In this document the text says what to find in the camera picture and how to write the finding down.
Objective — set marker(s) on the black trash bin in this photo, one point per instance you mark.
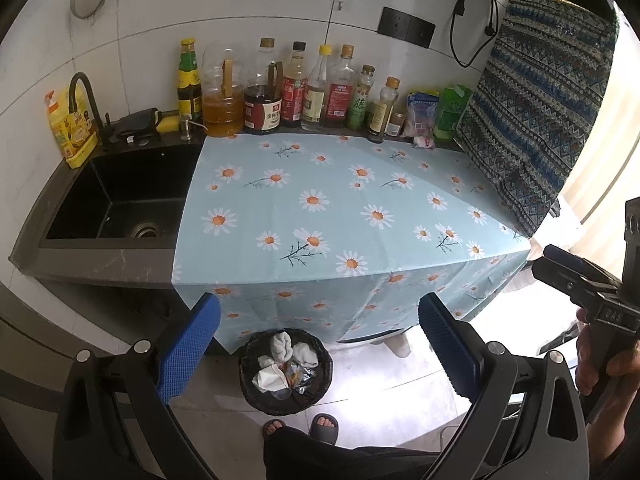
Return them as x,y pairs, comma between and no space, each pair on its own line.
250,390

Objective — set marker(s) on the black faucet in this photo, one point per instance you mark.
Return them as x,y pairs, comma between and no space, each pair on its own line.
82,80

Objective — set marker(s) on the wall hook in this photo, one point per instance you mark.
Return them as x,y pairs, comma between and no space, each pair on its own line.
340,5

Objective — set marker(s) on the blue daisy tablecloth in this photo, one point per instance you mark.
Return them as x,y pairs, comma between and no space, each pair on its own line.
350,240

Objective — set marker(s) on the person's right hand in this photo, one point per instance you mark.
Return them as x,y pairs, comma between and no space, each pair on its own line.
585,355

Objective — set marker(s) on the black kitchen sink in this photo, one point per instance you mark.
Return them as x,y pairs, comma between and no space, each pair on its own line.
125,200

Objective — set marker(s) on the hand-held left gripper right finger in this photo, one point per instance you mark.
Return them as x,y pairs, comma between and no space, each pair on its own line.
450,345

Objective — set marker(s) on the small yellow cap bottle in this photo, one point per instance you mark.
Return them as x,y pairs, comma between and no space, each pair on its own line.
382,112

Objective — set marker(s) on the blue patterned cloth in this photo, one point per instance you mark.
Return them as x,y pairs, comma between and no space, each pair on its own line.
535,110

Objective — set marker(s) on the dark bottle green yellow label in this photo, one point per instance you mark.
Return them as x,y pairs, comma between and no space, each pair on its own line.
189,80

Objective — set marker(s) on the clear plastic bag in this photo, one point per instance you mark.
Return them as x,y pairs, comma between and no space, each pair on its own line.
304,379

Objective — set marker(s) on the dark soy sauce jug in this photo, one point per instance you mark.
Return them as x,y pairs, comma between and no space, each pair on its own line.
264,110

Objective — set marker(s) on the sink base cabinet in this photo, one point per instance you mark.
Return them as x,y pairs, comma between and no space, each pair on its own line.
40,330

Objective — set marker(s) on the black cap red label bottle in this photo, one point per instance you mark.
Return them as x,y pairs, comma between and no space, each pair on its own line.
293,92

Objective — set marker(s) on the person's right forearm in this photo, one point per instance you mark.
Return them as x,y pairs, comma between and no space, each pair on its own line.
620,425

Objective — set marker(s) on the small spice jar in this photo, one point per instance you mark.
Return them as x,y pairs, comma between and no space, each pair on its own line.
396,123

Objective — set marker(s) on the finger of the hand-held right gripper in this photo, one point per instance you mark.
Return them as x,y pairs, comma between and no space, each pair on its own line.
570,285
585,269

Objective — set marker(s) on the person's right foot in sandal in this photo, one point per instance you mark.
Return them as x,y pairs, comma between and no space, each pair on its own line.
324,427

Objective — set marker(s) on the yellow sponge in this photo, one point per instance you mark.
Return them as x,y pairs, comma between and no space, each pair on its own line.
169,124

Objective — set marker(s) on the yellow cap beige label bottle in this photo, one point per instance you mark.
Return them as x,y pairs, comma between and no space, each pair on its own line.
316,97

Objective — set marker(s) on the white appliance leg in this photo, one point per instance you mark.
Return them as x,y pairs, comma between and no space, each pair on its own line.
401,347

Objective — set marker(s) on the clear cooking oil jug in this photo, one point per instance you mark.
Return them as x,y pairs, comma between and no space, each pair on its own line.
222,110

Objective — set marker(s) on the white tissue paper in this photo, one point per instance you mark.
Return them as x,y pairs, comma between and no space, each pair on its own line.
267,379

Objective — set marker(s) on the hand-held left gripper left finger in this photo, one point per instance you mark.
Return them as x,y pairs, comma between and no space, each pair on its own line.
190,345

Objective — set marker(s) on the black wall outlet panel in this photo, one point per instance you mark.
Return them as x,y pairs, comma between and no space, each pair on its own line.
405,27

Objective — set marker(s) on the yellow dish soap bottle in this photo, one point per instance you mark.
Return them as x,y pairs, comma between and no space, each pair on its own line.
70,132

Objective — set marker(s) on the gold cap red label bottle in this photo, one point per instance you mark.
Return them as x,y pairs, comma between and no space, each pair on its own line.
341,95

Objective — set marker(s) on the person's foot in sandal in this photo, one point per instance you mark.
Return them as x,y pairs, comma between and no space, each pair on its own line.
274,428
324,427

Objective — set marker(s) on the white towel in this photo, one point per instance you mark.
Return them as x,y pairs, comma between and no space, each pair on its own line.
282,345
306,353

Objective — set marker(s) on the metal soap dispenser pump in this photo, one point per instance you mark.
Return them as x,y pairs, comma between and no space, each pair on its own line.
186,127

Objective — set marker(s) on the white blue plastic bag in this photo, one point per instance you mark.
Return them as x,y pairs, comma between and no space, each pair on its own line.
420,115

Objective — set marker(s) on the person's left foot in sandal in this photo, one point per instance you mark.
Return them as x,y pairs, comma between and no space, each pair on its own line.
274,428

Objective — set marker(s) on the green packet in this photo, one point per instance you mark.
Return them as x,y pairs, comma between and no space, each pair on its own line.
452,110

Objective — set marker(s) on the person's black pants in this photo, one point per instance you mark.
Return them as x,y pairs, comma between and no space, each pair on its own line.
350,462

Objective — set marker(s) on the green bottle gold cap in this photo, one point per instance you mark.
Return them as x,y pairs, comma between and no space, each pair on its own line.
360,105

